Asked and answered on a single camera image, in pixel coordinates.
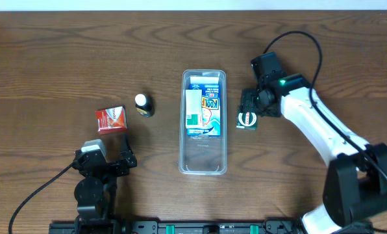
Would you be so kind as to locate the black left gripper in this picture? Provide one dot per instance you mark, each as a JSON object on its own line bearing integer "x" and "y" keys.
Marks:
{"x": 108, "y": 165}

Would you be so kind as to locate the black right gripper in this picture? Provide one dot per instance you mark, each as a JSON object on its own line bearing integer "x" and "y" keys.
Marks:
{"x": 249, "y": 106}

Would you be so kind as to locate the dark green round-logo box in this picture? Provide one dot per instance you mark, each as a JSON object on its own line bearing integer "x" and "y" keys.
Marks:
{"x": 246, "y": 120}

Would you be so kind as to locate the blue Kool Fever box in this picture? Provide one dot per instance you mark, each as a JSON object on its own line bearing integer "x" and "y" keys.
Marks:
{"x": 211, "y": 108}

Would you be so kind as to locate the white green medicine box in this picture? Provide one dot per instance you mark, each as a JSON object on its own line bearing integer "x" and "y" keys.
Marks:
{"x": 194, "y": 114}

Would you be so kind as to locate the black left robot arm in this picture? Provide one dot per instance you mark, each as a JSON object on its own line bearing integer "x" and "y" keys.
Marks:
{"x": 96, "y": 193}

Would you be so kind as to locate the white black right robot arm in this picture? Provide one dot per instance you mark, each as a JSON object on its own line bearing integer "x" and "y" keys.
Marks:
{"x": 356, "y": 183}

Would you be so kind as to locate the clear plastic container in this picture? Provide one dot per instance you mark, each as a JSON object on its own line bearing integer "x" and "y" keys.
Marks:
{"x": 202, "y": 154}

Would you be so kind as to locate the red Panadol box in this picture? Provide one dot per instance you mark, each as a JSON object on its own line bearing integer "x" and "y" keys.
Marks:
{"x": 112, "y": 120}

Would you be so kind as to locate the dark Woods syrup bottle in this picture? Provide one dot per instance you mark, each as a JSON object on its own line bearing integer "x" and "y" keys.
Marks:
{"x": 144, "y": 105}

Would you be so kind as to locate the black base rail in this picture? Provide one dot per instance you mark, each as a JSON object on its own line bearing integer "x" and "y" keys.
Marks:
{"x": 152, "y": 227}

